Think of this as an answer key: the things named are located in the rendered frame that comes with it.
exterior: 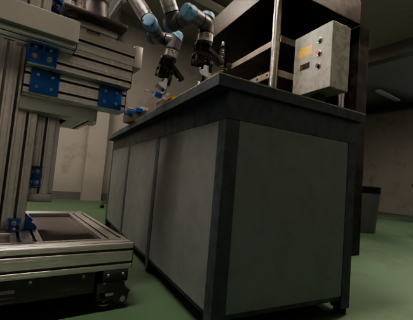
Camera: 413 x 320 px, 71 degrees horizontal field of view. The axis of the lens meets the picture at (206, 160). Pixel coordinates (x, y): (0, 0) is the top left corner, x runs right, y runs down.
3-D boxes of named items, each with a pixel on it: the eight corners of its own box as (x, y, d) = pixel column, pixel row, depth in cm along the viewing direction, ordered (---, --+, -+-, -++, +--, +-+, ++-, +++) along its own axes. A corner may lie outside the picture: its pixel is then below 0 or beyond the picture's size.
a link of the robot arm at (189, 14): (173, 22, 138) (189, 32, 147) (189, 14, 131) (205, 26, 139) (174, 6, 139) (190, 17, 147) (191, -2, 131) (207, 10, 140)
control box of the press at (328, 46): (315, 277, 158) (330, 18, 168) (277, 261, 184) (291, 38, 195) (342, 274, 168) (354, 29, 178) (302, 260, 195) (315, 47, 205)
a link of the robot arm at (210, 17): (196, 12, 145) (206, 20, 151) (193, 33, 144) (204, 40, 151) (207, 7, 140) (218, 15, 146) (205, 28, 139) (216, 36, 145)
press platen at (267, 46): (281, 41, 205) (281, 34, 205) (207, 82, 302) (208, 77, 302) (346, 66, 237) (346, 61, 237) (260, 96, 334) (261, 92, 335)
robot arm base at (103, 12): (74, 9, 103) (77, -17, 104) (66, 26, 116) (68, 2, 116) (115, 25, 112) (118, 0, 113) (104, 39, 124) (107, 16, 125)
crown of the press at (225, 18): (276, 36, 189) (281, -52, 194) (191, 86, 304) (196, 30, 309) (358, 68, 228) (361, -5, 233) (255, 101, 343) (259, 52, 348)
